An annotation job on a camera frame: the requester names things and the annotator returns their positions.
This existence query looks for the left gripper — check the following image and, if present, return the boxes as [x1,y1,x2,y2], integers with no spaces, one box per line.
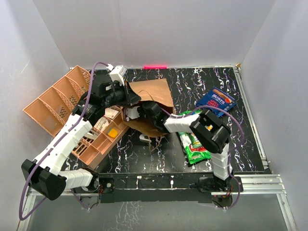
[103,80,141,108]

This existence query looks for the brown paper bag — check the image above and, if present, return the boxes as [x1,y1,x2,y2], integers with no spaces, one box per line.
[122,78,174,138]

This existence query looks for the green yellow chips bag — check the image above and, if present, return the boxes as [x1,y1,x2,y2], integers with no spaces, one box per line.
[177,110,198,150]

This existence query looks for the dark blue snack bag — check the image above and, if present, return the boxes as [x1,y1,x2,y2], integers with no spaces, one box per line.
[195,88,237,112]

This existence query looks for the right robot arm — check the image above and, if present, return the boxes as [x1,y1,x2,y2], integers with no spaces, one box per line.
[137,101,233,191]

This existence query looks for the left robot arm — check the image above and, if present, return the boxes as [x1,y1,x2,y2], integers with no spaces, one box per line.
[21,76,141,201]

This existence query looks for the red green snack bag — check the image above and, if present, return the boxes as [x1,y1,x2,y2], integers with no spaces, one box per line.
[184,144,211,165]

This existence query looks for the card packs in organizer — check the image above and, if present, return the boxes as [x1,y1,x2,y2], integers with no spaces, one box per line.
[84,106,120,140]

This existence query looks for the yellow sticky note pad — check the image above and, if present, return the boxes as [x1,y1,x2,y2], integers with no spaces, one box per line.
[107,128,118,139]

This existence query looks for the orange desk organizer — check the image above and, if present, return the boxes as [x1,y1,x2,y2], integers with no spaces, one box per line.
[23,65,128,169]

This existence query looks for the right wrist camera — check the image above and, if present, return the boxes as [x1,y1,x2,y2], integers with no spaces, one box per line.
[124,106,140,121]

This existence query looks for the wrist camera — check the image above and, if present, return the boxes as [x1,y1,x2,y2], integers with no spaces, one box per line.
[124,106,140,121]
[107,64,127,86]

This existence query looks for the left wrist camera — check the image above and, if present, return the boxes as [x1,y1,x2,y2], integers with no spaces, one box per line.
[107,64,127,86]

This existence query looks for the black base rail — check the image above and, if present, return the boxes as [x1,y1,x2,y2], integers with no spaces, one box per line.
[88,173,244,203]

